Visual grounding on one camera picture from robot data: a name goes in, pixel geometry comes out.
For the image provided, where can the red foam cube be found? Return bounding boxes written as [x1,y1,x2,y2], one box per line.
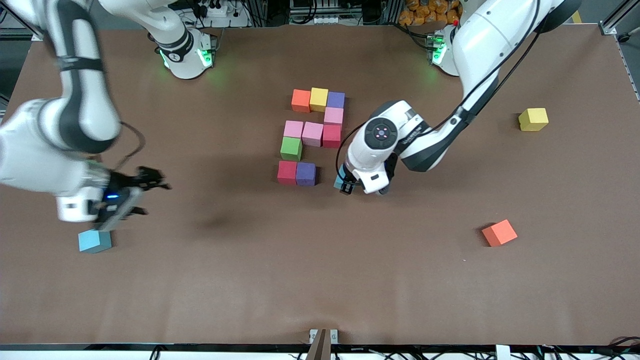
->
[322,124,343,149]
[277,160,299,186]

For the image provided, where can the green foam cube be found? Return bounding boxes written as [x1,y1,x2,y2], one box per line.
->
[280,136,304,162]

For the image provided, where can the yellow foam cube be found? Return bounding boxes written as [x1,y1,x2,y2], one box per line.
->
[518,107,550,132]
[309,87,330,113]

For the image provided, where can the orange foam cube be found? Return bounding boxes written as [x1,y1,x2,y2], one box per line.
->
[482,219,519,248]
[291,88,312,113]

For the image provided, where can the table cover sheet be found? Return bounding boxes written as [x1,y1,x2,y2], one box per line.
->
[0,24,640,347]

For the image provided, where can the white power strip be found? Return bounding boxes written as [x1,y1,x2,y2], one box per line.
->
[299,14,347,26]
[192,0,251,28]

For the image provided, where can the orange snack bags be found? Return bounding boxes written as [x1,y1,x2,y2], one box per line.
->
[398,0,463,27]

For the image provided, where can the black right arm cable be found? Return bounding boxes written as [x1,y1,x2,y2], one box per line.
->
[117,121,147,172]

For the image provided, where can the silver metal bracket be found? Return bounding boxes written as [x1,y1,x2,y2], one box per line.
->
[309,328,339,346]

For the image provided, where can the brown wooden post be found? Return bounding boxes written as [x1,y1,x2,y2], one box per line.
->
[305,328,333,360]

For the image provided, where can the aluminium frame profile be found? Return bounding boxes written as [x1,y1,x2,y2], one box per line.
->
[599,0,640,101]

